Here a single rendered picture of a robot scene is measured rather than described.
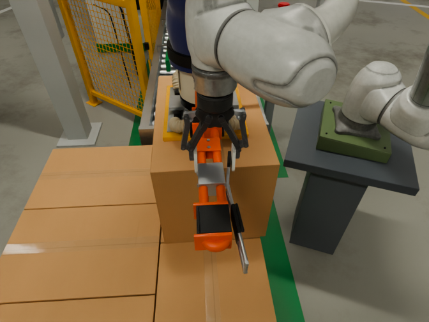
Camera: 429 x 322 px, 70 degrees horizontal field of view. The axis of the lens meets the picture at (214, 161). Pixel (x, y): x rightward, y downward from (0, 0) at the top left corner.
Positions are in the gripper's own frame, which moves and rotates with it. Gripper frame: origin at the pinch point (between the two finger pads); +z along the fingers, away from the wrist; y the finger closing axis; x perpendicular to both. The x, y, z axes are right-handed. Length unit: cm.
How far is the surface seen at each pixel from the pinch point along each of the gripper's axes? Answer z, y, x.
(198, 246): 1.7, 4.6, 22.7
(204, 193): -0.4, 2.9, 10.7
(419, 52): 106, -269, -288
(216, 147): -0.9, -0.8, -4.1
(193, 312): 53, 8, 16
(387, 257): 107, -102, -27
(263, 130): 13.3, -19.3, -28.7
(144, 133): 50, 32, -76
